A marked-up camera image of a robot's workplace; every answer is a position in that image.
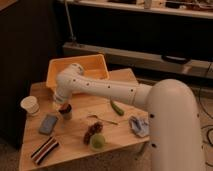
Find orange apple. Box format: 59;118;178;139
60;103;70;110

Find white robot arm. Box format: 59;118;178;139
54;64;206;171

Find metal cup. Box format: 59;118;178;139
59;105;72;120

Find white paper cup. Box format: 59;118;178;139
20;96;39;116

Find green plastic cup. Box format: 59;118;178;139
89;133;105;151

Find blue sponge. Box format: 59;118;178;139
39;115;58;135

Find metal spoon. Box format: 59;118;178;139
87;115;118;125

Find wooden table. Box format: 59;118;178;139
18;68;151;171

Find dark red grapes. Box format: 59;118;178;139
83;122;103;145

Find yellow plastic bin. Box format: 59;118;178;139
46;54;109;91

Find green cucumber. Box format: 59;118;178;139
110;100;124;116

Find blue crumpled cloth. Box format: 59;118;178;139
129;116;149;138

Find black handle on shelf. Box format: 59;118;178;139
161;55;191;65

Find black cable on floor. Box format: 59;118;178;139
196;59;213;168

